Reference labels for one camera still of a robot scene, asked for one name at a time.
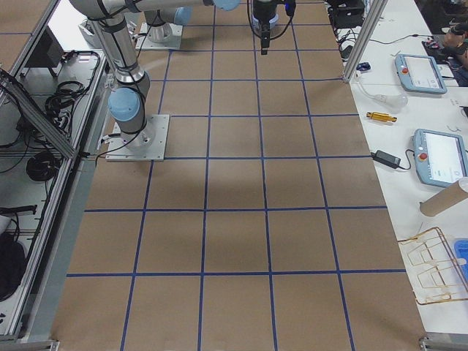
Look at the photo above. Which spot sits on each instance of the black power adapter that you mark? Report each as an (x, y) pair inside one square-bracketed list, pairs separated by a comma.
[(386, 159)]

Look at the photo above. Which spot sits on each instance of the teach pendant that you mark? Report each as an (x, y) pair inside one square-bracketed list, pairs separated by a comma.
[(440, 158), (419, 74)]

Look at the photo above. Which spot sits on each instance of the gold metal cylinder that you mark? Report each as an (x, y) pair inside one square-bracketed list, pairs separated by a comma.
[(382, 117)]

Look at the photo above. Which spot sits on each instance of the lower teach pendant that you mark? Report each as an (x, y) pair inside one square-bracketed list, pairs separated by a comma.
[(440, 158)]

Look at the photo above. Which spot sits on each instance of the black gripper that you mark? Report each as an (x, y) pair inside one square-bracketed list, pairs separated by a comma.
[(264, 12)]

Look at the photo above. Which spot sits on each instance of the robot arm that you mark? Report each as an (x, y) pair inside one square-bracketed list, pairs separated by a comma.
[(181, 15), (127, 104)]

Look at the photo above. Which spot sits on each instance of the gold wire rack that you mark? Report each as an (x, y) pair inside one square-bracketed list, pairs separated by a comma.
[(435, 271)]

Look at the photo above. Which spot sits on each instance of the cardboard tube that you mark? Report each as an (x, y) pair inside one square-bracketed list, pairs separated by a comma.
[(445, 199)]

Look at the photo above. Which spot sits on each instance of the upper teach pendant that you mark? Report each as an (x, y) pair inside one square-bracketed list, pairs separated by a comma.
[(419, 74)]

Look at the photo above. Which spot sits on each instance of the blue plastic container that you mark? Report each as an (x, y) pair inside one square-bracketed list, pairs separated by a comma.
[(461, 253)]

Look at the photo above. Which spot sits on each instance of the aluminium frame post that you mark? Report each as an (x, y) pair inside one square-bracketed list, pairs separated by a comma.
[(376, 9)]

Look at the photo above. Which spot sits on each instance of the white light bulb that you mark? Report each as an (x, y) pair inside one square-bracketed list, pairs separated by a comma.
[(394, 102)]

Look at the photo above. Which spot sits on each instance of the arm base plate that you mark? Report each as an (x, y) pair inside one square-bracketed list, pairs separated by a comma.
[(149, 145), (165, 37)]

